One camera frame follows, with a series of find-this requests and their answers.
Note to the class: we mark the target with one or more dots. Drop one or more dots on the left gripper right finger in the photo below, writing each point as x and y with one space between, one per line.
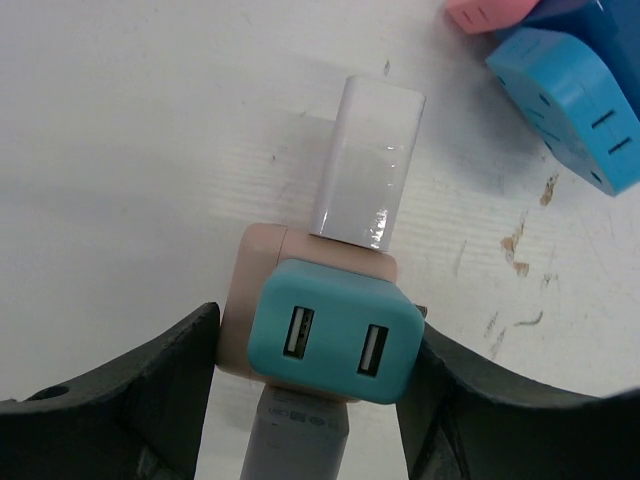
465 417

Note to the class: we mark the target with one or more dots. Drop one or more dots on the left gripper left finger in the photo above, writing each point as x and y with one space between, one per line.
138 416

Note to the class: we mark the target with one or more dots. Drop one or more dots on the teal USB charger plug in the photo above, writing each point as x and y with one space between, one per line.
335 331

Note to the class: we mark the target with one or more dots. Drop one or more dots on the beige cube socket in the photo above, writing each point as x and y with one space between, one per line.
261 248

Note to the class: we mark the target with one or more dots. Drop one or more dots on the white charger plug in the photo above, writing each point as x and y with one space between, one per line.
296 436
368 160

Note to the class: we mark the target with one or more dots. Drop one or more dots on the blue pink cube socket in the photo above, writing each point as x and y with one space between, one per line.
572 69

